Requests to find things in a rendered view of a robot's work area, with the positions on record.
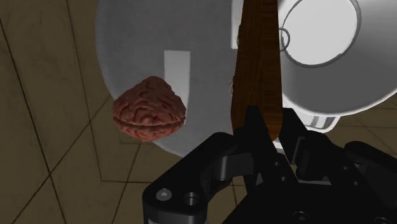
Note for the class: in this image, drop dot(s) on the red brain-shaped object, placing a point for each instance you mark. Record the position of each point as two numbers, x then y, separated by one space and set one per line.
149 110

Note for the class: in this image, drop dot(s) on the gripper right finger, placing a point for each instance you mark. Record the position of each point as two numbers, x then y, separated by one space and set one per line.
313 155

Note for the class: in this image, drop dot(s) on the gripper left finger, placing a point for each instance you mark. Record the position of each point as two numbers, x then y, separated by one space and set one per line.
192 173

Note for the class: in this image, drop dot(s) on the brown wooden stick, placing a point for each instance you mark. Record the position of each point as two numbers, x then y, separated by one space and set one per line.
257 68

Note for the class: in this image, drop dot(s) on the round white table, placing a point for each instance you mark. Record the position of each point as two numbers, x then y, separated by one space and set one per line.
136 40

